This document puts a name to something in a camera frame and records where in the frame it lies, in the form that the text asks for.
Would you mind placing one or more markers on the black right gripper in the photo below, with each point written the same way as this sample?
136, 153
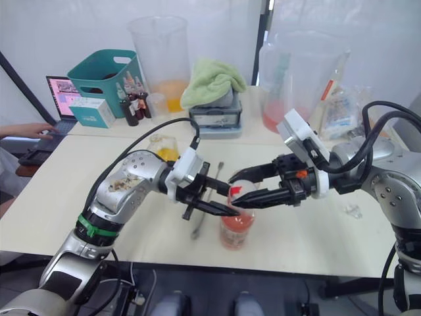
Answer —
292, 184

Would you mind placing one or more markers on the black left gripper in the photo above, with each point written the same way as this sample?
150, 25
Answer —
194, 187

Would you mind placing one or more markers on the white juice bottle cap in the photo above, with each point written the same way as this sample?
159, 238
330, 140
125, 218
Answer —
246, 187

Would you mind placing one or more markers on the pink juice bottle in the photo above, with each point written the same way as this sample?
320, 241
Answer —
235, 233

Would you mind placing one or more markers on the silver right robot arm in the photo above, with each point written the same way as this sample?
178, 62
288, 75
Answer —
388, 184

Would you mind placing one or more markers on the person's bare forearm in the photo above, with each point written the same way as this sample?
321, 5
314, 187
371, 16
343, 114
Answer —
10, 130

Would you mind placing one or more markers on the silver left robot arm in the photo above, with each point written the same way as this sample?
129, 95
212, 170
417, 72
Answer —
131, 184

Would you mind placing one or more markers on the long metal spoon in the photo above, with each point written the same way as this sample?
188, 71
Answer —
218, 171

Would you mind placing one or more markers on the square bottle with yellow liquid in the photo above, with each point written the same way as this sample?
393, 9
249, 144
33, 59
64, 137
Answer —
166, 153

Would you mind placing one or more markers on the large jug with pink liquid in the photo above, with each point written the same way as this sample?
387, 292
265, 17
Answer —
273, 108

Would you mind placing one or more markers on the small clear glass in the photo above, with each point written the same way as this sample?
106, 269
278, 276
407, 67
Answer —
353, 211

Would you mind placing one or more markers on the dark dropper bottle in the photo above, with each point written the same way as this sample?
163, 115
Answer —
144, 107
131, 113

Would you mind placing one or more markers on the glass bottle with orange label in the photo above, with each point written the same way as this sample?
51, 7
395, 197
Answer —
329, 90

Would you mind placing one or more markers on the dropper bottle with red liquid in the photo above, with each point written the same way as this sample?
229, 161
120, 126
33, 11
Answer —
138, 86
129, 84

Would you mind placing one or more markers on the dropper bottle with green liquid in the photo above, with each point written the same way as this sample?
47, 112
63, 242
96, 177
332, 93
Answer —
119, 97

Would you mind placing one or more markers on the large jug with orange liquid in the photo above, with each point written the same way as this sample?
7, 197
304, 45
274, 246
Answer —
158, 49

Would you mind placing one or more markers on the person's bare hand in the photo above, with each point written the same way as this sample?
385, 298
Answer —
41, 129

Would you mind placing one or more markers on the grey lidded storage box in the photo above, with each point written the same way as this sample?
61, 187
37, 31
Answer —
213, 118

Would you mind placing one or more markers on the clear plastic bag with packets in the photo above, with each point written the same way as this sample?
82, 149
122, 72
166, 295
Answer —
343, 118

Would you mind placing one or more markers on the small clear beaker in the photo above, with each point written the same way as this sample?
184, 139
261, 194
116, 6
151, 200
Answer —
158, 108

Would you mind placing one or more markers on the green towel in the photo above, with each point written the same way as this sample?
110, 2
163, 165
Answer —
210, 79

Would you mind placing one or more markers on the teal and white carton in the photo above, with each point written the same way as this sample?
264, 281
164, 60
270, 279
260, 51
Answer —
92, 115

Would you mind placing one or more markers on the teal plastic basket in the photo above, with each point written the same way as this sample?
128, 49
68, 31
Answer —
98, 66

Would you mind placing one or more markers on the open laptop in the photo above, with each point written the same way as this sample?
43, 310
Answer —
62, 95

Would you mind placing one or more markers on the black keyboard case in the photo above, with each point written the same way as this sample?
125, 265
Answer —
33, 155

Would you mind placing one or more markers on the person's white clothing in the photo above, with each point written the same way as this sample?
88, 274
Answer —
7, 171

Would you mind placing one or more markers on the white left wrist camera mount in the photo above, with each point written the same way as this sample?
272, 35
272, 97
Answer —
187, 164

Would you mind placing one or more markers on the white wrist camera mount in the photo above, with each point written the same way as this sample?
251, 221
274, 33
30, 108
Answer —
187, 164
296, 128

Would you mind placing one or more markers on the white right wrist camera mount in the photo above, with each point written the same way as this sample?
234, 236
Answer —
296, 128

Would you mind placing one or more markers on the black vertical frame pole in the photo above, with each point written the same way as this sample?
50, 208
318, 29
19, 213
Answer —
261, 49

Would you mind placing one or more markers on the black slanted frame pole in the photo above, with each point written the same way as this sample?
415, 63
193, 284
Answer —
19, 85

